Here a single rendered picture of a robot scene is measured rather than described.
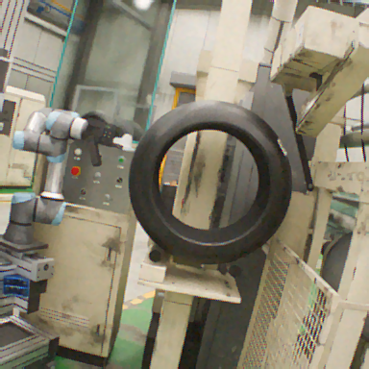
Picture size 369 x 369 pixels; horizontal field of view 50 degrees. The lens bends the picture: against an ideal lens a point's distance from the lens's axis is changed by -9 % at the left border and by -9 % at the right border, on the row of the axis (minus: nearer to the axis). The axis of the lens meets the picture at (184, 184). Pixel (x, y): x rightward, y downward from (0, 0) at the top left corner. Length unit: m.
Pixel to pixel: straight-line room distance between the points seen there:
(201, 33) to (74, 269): 10.39
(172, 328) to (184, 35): 10.89
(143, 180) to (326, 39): 0.75
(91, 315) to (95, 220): 0.53
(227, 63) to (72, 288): 1.39
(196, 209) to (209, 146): 0.27
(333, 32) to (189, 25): 11.14
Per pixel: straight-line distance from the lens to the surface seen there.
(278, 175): 1.47
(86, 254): 2.27
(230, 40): 1.90
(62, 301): 2.38
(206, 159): 1.82
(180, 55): 12.19
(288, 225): 1.81
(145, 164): 1.45
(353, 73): 1.35
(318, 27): 1.32
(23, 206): 2.00
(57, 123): 1.61
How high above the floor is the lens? 1.25
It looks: 3 degrees down
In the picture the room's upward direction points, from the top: 11 degrees clockwise
